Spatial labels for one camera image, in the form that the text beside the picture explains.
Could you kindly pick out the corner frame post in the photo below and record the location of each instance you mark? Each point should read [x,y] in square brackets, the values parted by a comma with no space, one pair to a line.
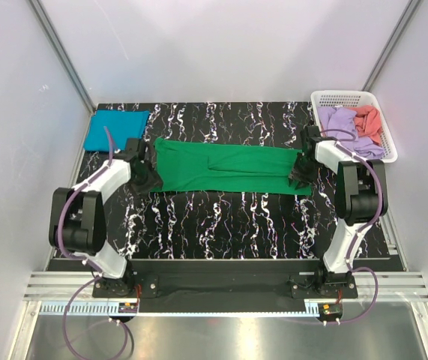
[400,28]
[55,42]

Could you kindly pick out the purple t-shirt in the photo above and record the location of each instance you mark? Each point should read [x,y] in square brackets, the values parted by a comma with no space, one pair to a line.
[339,123]

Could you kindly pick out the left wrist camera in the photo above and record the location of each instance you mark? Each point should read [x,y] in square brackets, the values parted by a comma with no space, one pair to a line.
[138,148]

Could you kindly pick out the coral t-shirt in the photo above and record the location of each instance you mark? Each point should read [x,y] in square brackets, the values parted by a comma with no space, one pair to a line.
[368,123]

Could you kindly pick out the left corner frame post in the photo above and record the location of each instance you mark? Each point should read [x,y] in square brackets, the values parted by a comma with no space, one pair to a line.
[55,42]

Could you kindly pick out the right corner frame post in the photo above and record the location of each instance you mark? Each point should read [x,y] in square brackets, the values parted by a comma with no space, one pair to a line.
[400,28]

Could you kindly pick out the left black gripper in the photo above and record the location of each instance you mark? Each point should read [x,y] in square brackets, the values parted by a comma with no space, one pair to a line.
[153,181]

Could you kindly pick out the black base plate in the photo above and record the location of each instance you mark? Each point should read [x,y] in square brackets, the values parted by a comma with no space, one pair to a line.
[218,286]

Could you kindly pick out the green t-shirt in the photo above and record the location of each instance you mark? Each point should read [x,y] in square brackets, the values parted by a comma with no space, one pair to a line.
[195,166]

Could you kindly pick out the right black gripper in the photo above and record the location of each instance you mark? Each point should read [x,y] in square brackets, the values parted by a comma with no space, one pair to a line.
[303,180]

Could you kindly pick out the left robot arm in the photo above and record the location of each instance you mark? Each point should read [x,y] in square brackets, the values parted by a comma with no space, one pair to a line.
[77,225]

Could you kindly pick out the aluminium frame rail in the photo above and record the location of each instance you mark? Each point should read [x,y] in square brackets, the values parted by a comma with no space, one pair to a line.
[225,315]

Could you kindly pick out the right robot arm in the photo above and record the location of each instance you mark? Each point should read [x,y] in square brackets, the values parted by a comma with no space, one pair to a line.
[360,199]

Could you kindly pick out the white plastic basket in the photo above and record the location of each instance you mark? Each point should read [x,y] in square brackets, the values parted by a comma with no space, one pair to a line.
[354,99]

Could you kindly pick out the folded blue t-shirt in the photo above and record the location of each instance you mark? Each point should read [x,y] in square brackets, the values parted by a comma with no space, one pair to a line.
[122,125]

